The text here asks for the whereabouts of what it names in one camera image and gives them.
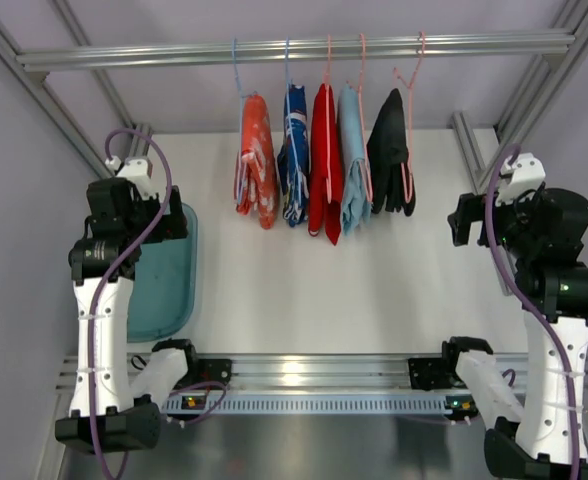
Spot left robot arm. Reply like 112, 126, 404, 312
54, 178, 197, 454

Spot blue patterned trousers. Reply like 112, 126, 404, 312
275, 83, 311, 228

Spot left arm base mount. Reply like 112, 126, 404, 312
191, 356, 233, 387

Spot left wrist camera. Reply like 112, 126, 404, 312
105, 156, 158, 200

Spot orange white trousers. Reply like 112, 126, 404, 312
233, 94, 279, 230

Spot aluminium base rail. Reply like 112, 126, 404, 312
53, 351, 588, 396

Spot pink hanger with red trousers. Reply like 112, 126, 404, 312
323, 34, 333, 206

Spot light blue hanger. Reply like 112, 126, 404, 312
231, 38, 256, 206
282, 37, 309, 211

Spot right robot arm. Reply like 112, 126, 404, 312
443, 186, 588, 479

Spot teal plastic tray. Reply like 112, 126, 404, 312
127, 204, 198, 343

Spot red trousers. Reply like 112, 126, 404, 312
308, 84, 344, 246

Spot light blue trousers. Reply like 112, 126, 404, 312
337, 84, 371, 236

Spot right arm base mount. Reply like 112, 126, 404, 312
407, 357, 465, 391

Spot black trousers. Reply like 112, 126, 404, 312
367, 88, 416, 217

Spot slotted cable duct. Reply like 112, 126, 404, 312
161, 393, 476, 417

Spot aluminium hanging rail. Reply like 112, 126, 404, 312
16, 29, 576, 72

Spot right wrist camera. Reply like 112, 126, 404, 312
497, 153, 546, 204

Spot pink hanger with black trousers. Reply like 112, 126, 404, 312
393, 31, 426, 204

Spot aluminium frame left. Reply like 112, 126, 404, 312
0, 0, 153, 180

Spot aluminium frame right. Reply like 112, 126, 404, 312
451, 1, 588, 193

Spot aluminium frame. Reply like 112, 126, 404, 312
451, 1, 588, 193
0, 0, 153, 180

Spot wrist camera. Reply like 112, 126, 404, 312
497, 153, 546, 204
105, 156, 158, 200

